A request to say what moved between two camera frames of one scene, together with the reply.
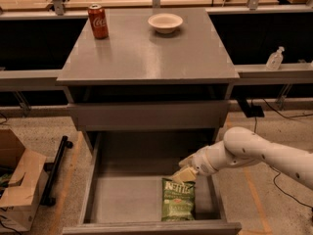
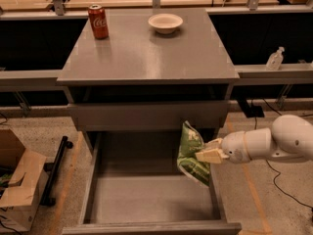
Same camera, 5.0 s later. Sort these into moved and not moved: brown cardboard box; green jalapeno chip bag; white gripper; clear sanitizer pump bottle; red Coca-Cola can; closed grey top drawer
Moved: green jalapeno chip bag; white gripper
Not moved: brown cardboard box; red Coca-Cola can; clear sanitizer pump bottle; closed grey top drawer
